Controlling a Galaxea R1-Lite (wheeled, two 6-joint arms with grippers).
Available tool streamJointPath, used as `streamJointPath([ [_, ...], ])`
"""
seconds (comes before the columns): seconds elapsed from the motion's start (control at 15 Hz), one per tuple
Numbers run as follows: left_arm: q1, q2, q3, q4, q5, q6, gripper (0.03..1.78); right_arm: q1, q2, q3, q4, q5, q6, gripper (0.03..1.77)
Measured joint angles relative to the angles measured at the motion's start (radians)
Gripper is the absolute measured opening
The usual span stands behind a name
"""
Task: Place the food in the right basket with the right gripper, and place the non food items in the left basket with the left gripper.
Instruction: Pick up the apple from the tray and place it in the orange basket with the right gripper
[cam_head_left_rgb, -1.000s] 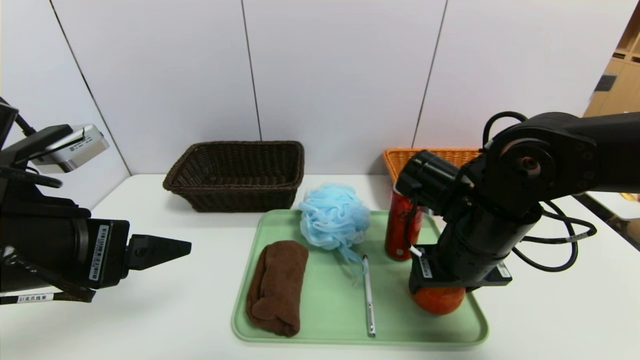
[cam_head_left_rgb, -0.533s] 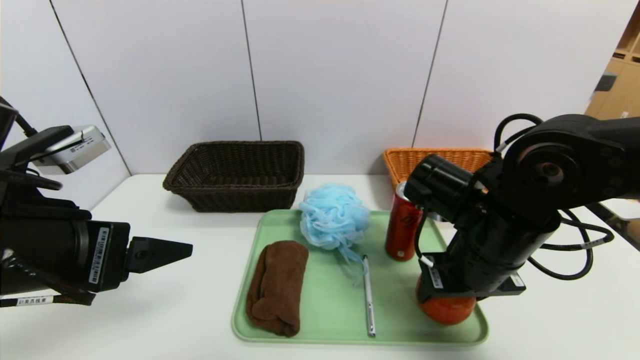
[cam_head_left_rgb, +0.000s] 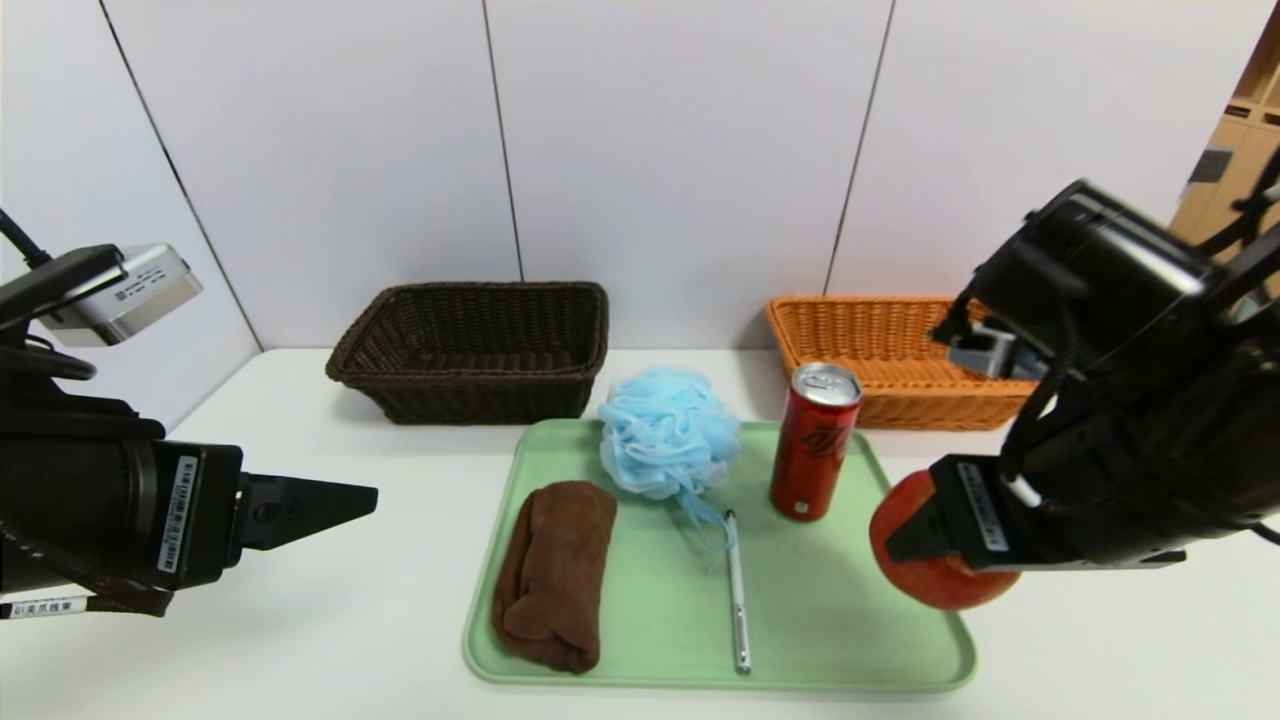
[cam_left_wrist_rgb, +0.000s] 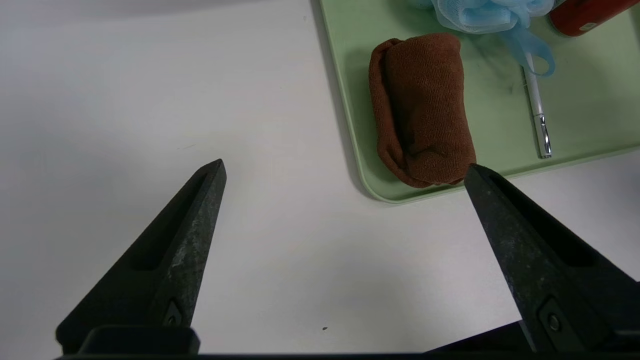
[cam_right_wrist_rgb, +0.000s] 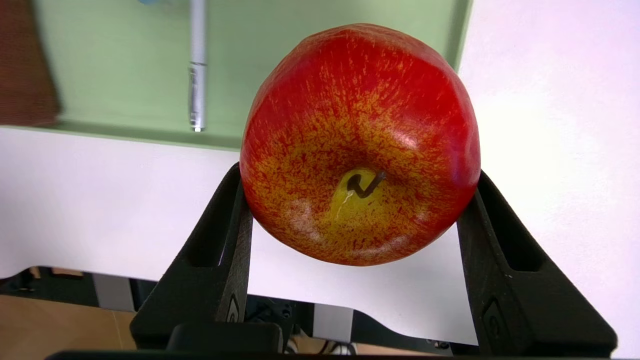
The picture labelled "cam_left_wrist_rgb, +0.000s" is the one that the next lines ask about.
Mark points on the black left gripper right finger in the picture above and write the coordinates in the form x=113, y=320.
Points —
x=545, y=260

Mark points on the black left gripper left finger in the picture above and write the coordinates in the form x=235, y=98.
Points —
x=165, y=270

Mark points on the white and silver pen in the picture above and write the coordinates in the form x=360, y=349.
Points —
x=536, y=100

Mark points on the brown towel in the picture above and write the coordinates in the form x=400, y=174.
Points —
x=425, y=110

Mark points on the red soda can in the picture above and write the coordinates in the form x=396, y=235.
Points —
x=585, y=17

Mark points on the light blue bath loofah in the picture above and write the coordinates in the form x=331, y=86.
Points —
x=480, y=15

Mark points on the light green plastic tray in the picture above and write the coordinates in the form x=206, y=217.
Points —
x=590, y=100

